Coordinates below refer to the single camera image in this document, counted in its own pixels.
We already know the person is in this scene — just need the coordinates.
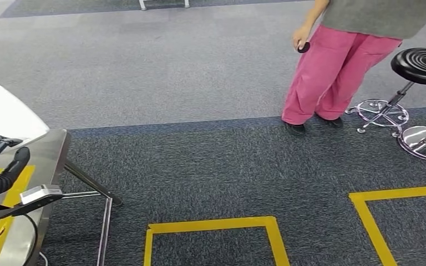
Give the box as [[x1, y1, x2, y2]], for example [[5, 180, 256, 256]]
[[281, 0, 426, 137]]

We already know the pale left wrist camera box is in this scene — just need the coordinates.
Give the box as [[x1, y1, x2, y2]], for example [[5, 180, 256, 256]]
[[0, 185, 64, 222]]

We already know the steel workbench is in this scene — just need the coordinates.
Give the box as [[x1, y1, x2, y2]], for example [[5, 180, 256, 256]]
[[0, 128, 124, 266]]

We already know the person's right hand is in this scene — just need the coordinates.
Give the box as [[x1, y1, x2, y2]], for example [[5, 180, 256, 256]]
[[292, 23, 312, 52]]

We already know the yellow floor tape rectangle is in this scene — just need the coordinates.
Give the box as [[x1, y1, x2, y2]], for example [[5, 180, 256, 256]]
[[143, 216, 291, 266], [348, 184, 426, 266]]

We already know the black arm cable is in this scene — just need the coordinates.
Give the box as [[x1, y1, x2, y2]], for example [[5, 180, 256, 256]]
[[0, 214, 39, 266]]

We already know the white table frame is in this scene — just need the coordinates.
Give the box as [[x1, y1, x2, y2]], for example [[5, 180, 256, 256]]
[[138, 0, 191, 11]]

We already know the black stool with chrome base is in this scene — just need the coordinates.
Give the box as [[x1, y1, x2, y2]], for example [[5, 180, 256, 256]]
[[345, 48, 426, 134]]

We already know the white curved plastic part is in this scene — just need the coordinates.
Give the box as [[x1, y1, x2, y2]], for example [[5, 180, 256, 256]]
[[0, 74, 50, 142]]

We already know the chrome stanchion post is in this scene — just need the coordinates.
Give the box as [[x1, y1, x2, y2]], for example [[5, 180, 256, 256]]
[[397, 125, 426, 161]]

